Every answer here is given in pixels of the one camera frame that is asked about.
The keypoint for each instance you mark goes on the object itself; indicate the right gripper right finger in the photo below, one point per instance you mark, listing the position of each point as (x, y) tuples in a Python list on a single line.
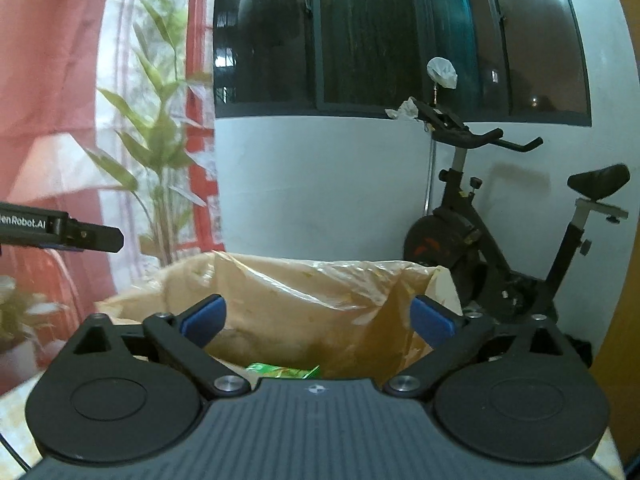
[(455, 341)]

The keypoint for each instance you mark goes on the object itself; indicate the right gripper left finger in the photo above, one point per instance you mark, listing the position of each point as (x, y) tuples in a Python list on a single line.
[(179, 341)]

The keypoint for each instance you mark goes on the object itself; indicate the green snack packet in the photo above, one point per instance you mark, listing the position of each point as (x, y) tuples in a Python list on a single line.
[(281, 372)]

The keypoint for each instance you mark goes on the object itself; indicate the black exercise bike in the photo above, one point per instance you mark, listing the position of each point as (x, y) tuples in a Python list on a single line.
[(456, 236)]

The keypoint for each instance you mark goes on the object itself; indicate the cardboard box with plastic liner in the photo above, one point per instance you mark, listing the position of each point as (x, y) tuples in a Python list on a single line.
[(348, 318)]

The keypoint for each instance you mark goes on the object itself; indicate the wooden door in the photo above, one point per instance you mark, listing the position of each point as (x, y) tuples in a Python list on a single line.
[(616, 369)]

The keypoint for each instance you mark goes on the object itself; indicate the metal pole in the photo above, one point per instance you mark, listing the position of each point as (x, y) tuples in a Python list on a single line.
[(431, 159)]

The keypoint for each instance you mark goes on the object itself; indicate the floral red curtain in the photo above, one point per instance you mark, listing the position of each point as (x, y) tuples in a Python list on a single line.
[(107, 114)]

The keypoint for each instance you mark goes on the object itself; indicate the checkered floral tablecloth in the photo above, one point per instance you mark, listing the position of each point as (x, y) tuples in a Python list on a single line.
[(13, 422)]

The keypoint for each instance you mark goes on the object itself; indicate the white crumpled cloth on bike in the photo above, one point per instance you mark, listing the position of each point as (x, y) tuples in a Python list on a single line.
[(406, 110)]

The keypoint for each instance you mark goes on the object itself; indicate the white plastic bag on pole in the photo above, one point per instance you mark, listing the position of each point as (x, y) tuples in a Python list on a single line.
[(442, 72)]

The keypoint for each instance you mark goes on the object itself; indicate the dark window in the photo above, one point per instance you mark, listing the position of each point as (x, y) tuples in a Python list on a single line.
[(517, 60)]

